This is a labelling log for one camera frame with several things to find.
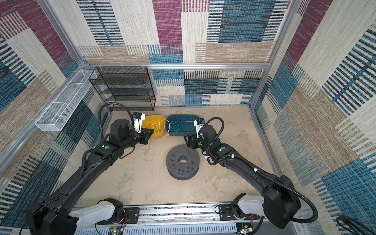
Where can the black wire mesh shelf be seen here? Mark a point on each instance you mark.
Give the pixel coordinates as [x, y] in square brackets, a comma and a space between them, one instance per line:
[129, 86]

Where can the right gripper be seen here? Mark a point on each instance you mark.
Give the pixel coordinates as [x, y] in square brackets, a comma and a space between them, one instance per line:
[192, 139]

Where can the teal plastic bin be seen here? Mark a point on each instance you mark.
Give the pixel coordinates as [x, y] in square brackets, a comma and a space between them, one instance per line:
[180, 125]

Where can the white wire mesh basket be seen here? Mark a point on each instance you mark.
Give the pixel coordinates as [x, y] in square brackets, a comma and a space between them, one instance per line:
[63, 106]

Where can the yellow plastic bin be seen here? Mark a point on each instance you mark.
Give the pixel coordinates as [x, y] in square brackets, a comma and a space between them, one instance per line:
[156, 122]

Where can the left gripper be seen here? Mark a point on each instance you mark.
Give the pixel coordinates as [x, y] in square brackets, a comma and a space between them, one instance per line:
[145, 135]

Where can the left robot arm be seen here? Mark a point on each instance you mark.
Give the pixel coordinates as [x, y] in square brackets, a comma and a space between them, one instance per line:
[55, 216]

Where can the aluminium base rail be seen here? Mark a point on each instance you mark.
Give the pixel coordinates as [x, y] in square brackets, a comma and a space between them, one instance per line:
[185, 219]

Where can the dark grey perforated spool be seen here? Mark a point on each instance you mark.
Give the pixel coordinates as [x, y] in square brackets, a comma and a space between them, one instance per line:
[182, 162]

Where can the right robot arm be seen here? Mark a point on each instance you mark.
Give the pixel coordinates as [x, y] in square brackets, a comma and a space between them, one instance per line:
[281, 203]

